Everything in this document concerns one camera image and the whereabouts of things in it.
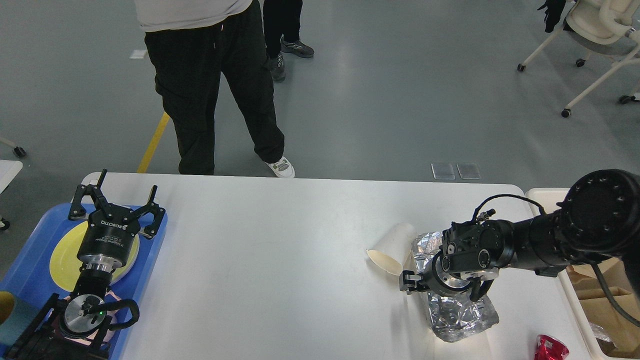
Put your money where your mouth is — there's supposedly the yellow plastic plate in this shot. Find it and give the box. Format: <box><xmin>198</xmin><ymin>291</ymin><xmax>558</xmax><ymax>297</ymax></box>
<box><xmin>49</xmin><ymin>221</ymin><xmax>140</xmax><ymax>292</ymax></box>

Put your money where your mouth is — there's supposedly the foil tray with paper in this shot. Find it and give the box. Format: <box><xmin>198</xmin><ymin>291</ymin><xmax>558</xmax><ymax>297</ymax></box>
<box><xmin>411</xmin><ymin>232</ymin><xmax>499</xmax><ymax>343</ymax></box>

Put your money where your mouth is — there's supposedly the white office chair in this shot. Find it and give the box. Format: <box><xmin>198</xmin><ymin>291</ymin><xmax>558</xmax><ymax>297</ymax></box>
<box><xmin>517</xmin><ymin>0</ymin><xmax>640</xmax><ymax>118</ymax></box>

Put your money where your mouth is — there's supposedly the person in black trousers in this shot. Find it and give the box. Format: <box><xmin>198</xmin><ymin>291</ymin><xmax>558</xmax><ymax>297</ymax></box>
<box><xmin>262</xmin><ymin>0</ymin><xmax>314</xmax><ymax>82</ymax></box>

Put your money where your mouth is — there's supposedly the white paper cup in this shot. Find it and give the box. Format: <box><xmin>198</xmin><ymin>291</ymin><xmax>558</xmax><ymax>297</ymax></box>
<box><xmin>366</xmin><ymin>222</ymin><xmax>418</xmax><ymax>276</ymax></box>

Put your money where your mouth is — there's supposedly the red crumpled wrapper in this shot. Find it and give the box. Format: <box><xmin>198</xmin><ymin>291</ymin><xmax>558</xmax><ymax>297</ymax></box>
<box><xmin>534</xmin><ymin>333</ymin><xmax>570</xmax><ymax>360</ymax></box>

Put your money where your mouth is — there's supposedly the foil sheet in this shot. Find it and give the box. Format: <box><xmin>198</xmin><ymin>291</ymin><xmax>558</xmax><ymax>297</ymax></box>
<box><xmin>589</xmin><ymin>322</ymin><xmax>614</xmax><ymax>344</ymax></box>

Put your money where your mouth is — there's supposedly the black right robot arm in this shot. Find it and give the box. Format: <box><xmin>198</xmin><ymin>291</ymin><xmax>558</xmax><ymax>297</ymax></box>
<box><xmin>398</xmin><ymin>169</ymin><xmax>640</xmax><ymax>326</ymax></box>

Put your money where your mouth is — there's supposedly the brown paper bag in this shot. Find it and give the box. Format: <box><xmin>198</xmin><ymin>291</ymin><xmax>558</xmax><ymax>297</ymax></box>
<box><xmin>576</xmin><ymin>288</ymin><xmax>640</xmax><ymax>359</ymax></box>

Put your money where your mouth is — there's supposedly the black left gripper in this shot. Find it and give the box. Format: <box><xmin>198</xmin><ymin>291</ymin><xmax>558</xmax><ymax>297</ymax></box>
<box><xmin>68</xmin><ymin>168</ymin><xmax>166</xmax><ymax>271</ymax></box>

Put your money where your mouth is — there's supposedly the person in grey shirt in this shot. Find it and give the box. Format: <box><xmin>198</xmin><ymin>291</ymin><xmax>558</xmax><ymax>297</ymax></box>
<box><xmin>134</xmin><ymin>0</ymin><xmax>295</xmax><ymax>179</ymax></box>

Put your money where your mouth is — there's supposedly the white side table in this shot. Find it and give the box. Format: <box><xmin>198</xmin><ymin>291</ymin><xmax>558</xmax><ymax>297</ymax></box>
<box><xmin>0</xmin><ymin>159</ymin><xmax>23</xmax><ymax>194</ymax></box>

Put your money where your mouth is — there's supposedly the brown paper in bin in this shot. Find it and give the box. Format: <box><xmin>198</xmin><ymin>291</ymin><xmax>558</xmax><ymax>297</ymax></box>
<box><xmin>567</xmin><ymin>257</ymin><xmax>632</xmax><ymax>293</ymax></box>

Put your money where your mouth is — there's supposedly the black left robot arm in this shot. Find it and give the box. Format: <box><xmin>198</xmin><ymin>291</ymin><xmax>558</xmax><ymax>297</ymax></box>
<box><xmin>1</xmin><ymin>170</ymin><xmax>167</xmax><ymax>360</ymax></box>

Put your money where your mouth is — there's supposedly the beige plastic bin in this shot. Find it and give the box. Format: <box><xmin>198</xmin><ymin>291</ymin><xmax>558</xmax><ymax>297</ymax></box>
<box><xmin>525</xmin><ymin>188</ymin><xmax>640</xmax><ymax>360</ymax></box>

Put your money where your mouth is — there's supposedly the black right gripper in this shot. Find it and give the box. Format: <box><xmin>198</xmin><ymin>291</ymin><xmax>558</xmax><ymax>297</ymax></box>
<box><xmin>398</xmin><ymin>252</ymin><xmax>481</xmax><ymax>297</ymax></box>

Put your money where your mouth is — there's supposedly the pink HOME mug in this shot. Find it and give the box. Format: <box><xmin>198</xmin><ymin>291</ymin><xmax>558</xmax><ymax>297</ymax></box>
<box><xmin>58</xmin><ymin>291</ymin><xmax>121</xmax><ymax>346</ymax></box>

